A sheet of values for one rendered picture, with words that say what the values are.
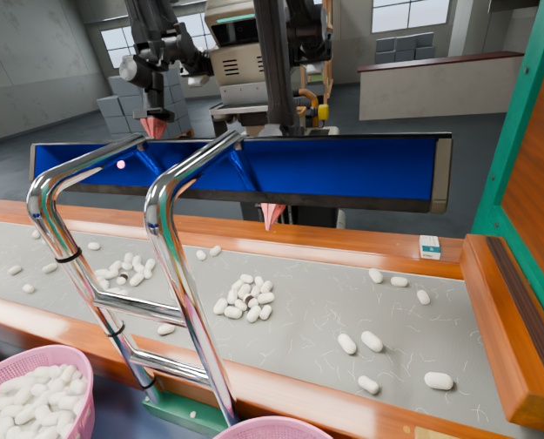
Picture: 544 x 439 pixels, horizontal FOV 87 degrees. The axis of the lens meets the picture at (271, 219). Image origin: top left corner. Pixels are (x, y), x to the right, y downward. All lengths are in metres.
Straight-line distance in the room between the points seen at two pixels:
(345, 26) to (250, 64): 7.68
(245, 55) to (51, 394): 1.00
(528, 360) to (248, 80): 1.00
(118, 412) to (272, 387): 0.31
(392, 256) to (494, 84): 4.68
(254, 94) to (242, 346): 0.81
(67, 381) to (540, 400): 0.70
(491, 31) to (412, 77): 2.14
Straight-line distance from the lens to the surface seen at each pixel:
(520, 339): 0.49
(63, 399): 0.66
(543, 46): 0.66
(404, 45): 6.90
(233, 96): 1.10
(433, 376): 0.54
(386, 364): 0.56
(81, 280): 0.41
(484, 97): 5.28
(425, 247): 0.72
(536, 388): 0.45
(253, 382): 0.51
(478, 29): 6.78
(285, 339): 0.57
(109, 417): 0.68
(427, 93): 5.08
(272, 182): 0.34
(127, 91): 4.55
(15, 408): 0.71
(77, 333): 0.72
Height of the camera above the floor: 1.21
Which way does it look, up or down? 31 degrees down
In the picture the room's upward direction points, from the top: 8 degrees counter-clockwise
